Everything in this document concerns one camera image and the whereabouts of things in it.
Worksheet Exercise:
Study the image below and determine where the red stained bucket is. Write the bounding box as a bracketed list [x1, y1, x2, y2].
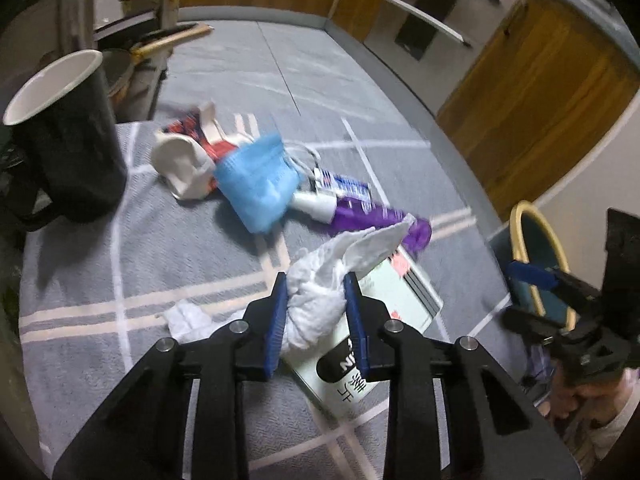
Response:
[119, 0, 186, 28]

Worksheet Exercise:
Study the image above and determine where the wooden handled tool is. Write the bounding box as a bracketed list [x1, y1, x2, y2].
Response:
[130, 22, 213, 62]

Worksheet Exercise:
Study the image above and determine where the small white tissue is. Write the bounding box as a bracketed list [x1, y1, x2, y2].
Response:
[162, 300, 247, 347]

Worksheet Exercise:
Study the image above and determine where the metal shelf rack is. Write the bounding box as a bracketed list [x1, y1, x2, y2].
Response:
[0, 0, 201, 111]

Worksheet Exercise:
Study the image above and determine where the blue face mask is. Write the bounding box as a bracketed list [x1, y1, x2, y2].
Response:
[214, 131, 321, 235]

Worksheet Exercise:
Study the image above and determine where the yellow rimmed teal bin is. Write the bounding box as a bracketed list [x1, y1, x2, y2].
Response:
[487, 200, 574, 332]

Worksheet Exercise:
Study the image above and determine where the crushed white paper cup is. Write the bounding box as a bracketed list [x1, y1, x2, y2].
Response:
[151, 101, 261, 202]

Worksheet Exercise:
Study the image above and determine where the purple tube white cap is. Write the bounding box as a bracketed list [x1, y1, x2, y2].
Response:
[290, 190, 432, 252]

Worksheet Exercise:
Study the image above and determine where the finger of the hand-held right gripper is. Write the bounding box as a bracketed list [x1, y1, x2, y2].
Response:
[501, 305, 567, 349]
[505, 259, 602, 307]

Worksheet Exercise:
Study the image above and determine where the large white tissue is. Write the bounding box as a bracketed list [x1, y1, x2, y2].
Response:
[280, 222, 416, 354]

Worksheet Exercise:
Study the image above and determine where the wooden kitchen cabinet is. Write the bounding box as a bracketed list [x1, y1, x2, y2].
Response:
[132, 0, 640, 208]

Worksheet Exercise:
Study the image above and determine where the built-in oven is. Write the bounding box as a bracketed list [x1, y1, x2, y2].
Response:
[365, 0, 526, 59]

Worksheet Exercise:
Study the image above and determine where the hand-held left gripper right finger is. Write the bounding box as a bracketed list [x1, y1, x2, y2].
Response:
[343, 271, 583, 480]

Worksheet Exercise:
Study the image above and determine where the grey plaid blanket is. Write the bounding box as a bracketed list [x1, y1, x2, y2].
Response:
[17, 115, 516, 480]

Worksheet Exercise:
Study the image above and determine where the black mug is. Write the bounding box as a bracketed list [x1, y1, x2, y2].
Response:
[2, 50, 129, 233]

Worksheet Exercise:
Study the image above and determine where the white cardboard box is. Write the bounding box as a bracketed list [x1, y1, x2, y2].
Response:
[287, 247, 445, 421]

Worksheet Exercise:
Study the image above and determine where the blue white tube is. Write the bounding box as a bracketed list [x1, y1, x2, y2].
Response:
[312, 167, 374, 201]

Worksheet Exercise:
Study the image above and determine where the person's right hand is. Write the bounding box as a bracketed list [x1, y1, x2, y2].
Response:
[547, 366, 640, 431]

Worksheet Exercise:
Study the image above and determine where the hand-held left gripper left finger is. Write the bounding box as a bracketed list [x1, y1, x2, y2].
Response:
[52, 271, 290, 480]

